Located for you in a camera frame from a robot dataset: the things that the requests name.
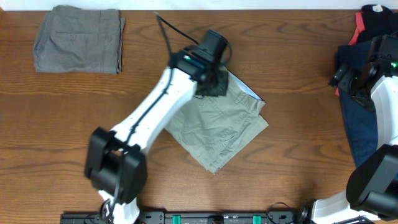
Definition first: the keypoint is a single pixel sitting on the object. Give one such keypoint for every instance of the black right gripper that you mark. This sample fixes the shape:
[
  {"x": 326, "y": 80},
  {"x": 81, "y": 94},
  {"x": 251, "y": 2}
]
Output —
[{"x": 343, "y": 79}]

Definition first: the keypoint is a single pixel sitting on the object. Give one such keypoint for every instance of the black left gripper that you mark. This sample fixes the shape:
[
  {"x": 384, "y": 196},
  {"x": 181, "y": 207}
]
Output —
[{"x": 223, "y": 89}]

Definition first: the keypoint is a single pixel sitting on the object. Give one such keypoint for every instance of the khaki green shorts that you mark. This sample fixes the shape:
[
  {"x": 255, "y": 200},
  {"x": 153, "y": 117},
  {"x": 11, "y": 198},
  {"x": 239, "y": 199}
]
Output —
[{"x": 214, "y": 129}]

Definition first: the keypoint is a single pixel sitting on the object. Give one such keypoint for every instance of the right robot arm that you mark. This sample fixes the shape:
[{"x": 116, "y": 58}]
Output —
[{"x": 367, "y": 82}]

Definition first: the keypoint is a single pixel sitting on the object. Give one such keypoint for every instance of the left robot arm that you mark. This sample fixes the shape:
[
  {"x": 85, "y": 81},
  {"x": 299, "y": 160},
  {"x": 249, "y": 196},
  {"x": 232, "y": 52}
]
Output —
[{"x": 116, "y": 159}]

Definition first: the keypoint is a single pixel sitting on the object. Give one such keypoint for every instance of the navy blue garment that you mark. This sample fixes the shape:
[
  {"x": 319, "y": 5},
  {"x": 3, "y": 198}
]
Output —
[{"x": 360, "y": 124}]

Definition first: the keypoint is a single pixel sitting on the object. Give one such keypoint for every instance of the red garment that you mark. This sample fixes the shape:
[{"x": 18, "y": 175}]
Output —
[{"x": 359, "y": 28}]

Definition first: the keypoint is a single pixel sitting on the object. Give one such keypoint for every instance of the black garment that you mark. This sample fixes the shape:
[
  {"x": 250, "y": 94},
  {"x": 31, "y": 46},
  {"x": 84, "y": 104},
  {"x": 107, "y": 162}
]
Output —
[{"x": 378, "y": 20}]

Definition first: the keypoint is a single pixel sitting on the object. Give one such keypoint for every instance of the folded grey shorts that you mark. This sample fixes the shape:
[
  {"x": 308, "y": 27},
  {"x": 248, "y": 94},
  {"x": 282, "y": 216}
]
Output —
[{"x": 77, "y": 40}]

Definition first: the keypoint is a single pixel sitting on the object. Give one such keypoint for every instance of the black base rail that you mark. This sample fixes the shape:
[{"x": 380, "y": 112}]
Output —
[{"x": 273, "y": 216}]

